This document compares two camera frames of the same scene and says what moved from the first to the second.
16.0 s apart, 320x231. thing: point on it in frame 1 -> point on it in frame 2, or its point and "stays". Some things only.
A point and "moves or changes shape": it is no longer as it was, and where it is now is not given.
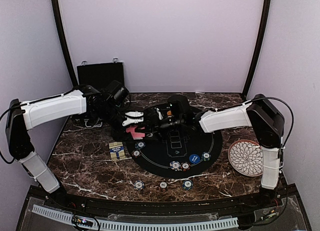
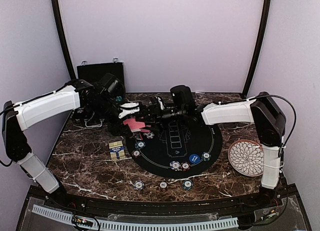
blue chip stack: (139, 185) stays
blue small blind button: (194, 158) stays
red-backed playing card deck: (135, 135) moves or changes shape
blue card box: (117, 150) stays
